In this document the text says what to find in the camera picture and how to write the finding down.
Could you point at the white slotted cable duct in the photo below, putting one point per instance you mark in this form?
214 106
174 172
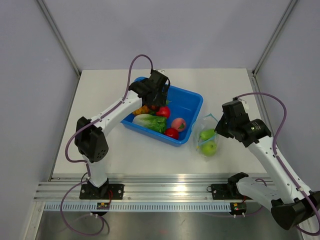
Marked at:
210 207

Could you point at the green apple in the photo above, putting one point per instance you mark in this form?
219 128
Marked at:
209 148

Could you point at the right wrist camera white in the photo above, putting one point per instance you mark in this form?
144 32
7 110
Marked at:
244 103

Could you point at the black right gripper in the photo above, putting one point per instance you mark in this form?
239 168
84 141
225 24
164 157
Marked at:
219 128

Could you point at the blue plastic bin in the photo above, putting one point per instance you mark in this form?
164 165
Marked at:
184 104

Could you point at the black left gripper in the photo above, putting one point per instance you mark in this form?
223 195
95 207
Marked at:
161 99

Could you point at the orange pineapple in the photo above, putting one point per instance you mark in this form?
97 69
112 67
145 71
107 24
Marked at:
142 110

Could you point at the aluminium mounting rail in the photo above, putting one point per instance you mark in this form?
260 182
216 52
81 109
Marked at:
139 188

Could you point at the red apple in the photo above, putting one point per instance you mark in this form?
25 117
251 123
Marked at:
163 111

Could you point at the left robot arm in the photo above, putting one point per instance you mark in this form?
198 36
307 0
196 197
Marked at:
91 133

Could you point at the red tomato front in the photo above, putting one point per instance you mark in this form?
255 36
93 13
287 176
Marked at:
172 133

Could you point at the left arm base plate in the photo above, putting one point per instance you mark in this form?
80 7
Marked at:
105 192

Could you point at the clear zip top bag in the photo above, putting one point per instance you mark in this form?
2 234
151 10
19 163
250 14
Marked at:
202 123

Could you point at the pink peach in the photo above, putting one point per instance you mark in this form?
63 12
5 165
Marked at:
179 124

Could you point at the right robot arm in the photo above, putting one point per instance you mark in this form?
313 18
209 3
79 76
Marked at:
292 202

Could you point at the green lettuce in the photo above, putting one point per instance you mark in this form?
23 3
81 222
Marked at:
152 122

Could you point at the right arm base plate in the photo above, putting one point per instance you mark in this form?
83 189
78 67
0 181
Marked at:
229 190

